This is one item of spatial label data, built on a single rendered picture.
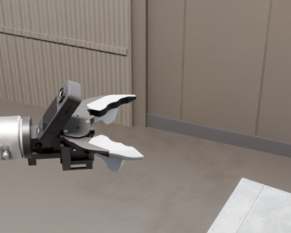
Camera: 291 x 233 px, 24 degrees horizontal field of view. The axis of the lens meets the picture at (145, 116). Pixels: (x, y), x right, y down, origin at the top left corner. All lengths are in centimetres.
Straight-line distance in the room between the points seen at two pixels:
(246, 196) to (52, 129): 100
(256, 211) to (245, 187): 11
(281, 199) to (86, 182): 146
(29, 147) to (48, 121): 6
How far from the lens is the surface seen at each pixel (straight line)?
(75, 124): 114
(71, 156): 116
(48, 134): 112
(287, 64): 323
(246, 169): 338
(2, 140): 113
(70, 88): 108
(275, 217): 196
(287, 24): 314
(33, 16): 354
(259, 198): 201
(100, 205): 315
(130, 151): 110
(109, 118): 122
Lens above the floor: 212
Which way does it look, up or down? 35 degrees down
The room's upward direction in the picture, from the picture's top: straight up
